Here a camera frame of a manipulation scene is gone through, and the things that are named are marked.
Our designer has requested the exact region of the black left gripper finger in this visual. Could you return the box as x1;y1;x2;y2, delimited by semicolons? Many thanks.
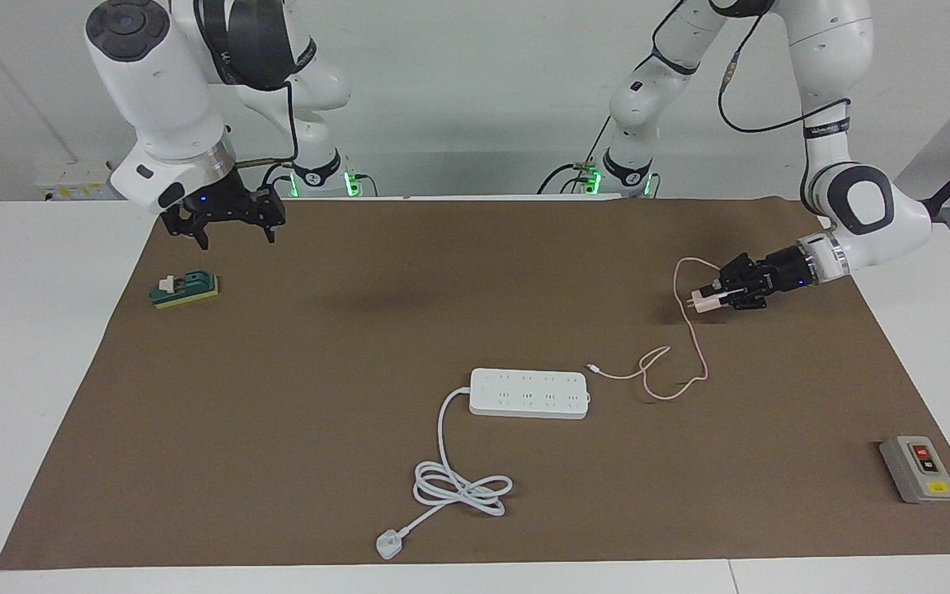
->
716;252;760;285
718;285;769;312

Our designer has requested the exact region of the pink charger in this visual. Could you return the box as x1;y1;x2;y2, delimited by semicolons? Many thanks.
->
688;287;730;314

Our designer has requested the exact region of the pink charging cable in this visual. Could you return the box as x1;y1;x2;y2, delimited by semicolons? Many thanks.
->
586;257;725;403

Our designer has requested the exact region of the white box with yellow labels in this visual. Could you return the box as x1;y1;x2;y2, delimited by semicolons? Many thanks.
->
36;161;117;201

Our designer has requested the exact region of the brown table mat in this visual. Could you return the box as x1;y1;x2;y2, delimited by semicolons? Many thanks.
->
0;196;950;572

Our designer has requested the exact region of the white power strip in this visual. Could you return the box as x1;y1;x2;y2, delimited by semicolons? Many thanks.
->
469;368;591;420

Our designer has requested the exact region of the black right base cable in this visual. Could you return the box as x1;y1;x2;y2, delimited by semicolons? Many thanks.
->
263;163;377;199

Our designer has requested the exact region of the black base cable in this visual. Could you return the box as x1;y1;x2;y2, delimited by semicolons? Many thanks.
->
537;115;612;196
263;163;377;199

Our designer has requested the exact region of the green knife switch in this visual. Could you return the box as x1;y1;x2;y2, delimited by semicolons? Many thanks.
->
149;270;220;310

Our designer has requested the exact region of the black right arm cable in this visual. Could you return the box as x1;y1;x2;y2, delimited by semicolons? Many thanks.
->
236;78;299;166

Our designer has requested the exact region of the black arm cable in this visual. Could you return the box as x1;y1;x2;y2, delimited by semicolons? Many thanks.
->
236;78;299;166
718;8;851;207

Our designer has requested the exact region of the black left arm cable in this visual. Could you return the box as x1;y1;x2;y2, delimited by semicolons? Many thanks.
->
718;8;851;207

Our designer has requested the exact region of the black left base cable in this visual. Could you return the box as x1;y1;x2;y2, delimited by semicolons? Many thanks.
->
537;115;612;196

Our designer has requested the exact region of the grey on/off switch box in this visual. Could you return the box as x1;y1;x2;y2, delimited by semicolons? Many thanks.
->
879;435;950;504

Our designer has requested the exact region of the white power cord with plug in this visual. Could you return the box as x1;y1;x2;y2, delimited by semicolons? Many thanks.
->
376;388;514;562

